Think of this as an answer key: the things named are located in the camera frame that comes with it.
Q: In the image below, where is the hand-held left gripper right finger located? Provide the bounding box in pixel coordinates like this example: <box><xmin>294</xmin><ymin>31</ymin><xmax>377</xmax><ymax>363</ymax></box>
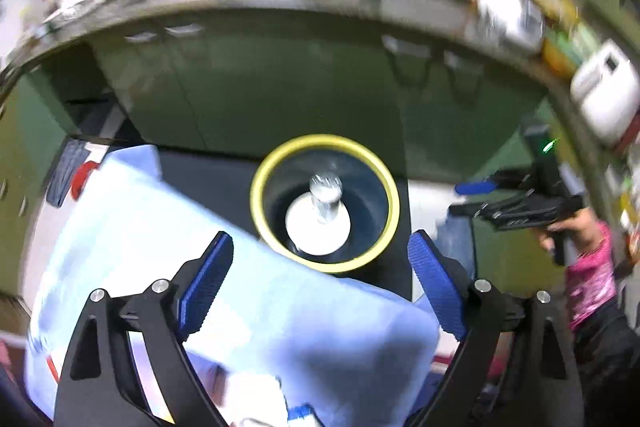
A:
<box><xmin>407</xmin><ymin>229</ymin><xmax>586</xmax><ymax>427</ymax></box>

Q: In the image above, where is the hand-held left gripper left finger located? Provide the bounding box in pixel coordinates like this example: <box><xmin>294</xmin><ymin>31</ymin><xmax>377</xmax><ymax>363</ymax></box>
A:
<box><xmin>52</xmin><ymin>231</ymin><xmax>236</xmax><ymax>427</ymax></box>

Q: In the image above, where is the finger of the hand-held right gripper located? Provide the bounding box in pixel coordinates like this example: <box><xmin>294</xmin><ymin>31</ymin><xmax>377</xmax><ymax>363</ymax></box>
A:
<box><xmin>448</xmin><ymin>201</ymin><xmax>501</xmax><ymax>220</ymax></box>
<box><xmin>454</xmin><ymin>179</ymin><xmax>501</xmax><ymax>196</ymax></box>

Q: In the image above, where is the yellow-rimmed dark waste bin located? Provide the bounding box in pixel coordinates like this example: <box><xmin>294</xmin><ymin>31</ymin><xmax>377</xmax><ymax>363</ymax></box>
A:
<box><xmin>250</xmin><ymin>134</ymin><xmax>401</xmax><ymax>275</ymax></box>

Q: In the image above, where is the person's right hand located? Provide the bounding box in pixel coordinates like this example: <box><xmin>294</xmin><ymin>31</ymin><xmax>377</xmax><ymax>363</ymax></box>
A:
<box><xmin>537</xmin><ymin>209</ymin><xmax>601</xmax><ymax>258</ymax></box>

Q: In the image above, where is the blue patterned tablecloth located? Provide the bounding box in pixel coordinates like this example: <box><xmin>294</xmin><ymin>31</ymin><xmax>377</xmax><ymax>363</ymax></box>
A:
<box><xmin>25</xmin><ymin>146</ymin><xmax>441</xmax><ymax>427</ymax></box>

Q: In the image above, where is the white rice cooker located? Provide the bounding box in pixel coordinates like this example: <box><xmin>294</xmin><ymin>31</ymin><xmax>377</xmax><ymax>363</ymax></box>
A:
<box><xmin>570</xmin><ymin>41</ymin><xmax>640</xmax><ymax>145</ymax></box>

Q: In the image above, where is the red and dark object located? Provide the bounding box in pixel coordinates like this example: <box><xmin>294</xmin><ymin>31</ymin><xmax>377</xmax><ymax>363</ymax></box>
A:
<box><xmin>47</xmin><ymin>139</ymin><xmax>108</xmax><ymax>208</ymax></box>

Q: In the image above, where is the person's dark clothing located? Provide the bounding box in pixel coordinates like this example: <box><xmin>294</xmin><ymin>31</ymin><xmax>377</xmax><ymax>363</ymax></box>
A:
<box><xmin>570</xmin><ymin>307</ymin><xmax>640</xmax><ymax>427</ymax></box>

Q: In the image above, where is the dark kitchen countertop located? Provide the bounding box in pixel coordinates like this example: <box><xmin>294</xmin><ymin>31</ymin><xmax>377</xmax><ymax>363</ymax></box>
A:
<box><xmin>0</xmin><ymin>0</ymin><xmax>616</xmax><ymax>218</ymax></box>

